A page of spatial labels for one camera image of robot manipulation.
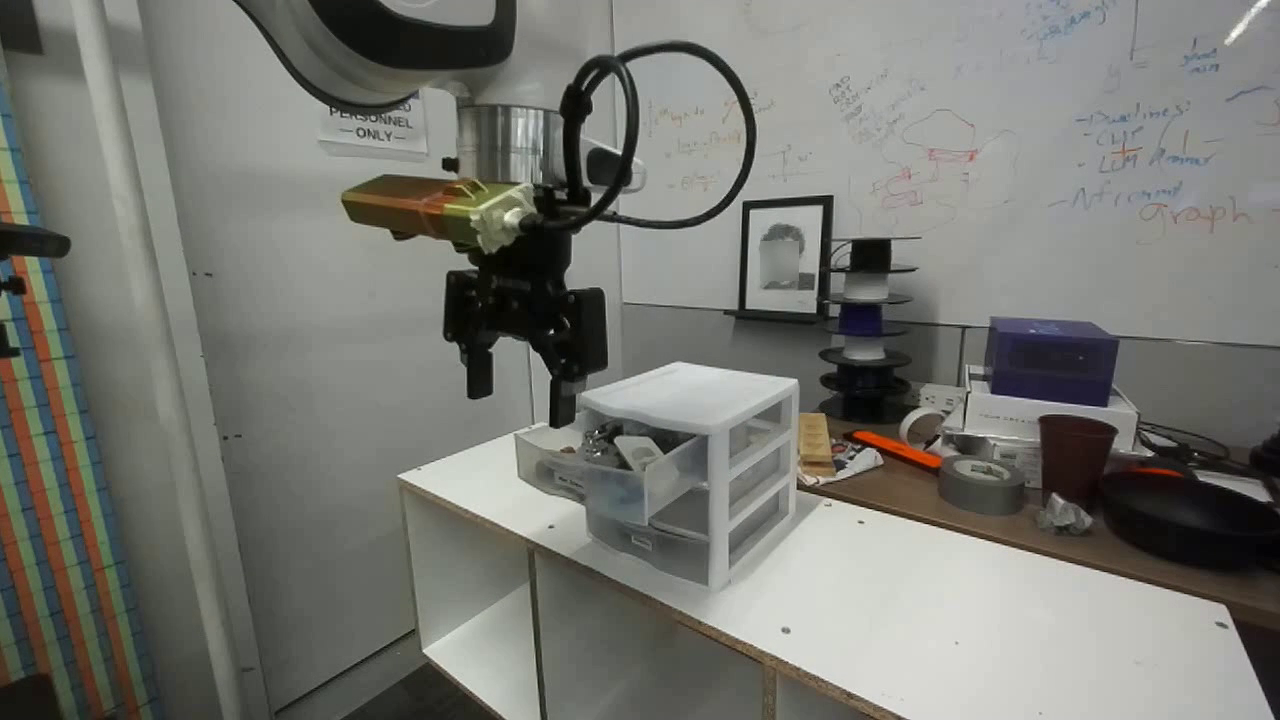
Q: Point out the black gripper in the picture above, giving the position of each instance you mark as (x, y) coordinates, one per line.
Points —
(563, 325)

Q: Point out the clear top drawer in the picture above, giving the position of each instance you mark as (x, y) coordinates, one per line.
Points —
(609, 465)

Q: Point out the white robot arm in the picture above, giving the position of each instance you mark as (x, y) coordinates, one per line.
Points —
(504, 65)

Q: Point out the white plastic drawer unit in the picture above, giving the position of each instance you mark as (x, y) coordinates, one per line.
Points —
(724, 483)

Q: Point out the white notice sign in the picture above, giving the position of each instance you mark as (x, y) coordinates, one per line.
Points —
(398, 131)

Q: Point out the framed portrait picture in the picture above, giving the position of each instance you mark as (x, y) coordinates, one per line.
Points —
(785, 256)

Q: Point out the stack of filament spools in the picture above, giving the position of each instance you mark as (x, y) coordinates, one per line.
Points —
(867, 377)

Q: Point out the orange tool on desk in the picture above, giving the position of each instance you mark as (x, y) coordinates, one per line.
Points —
(899, 449)

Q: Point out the white shelf cabinet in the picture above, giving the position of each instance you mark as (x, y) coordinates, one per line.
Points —
(855, 615)

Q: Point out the colourful striped panel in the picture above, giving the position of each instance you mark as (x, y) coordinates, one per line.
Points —
(61, 591)

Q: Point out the dark red cup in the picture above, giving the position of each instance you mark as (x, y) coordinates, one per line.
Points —
(1072, 457)

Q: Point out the black pan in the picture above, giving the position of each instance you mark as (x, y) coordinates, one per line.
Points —
(1189, 521)

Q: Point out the grey duct tape roll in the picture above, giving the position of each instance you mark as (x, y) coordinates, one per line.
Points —
(980, 487)

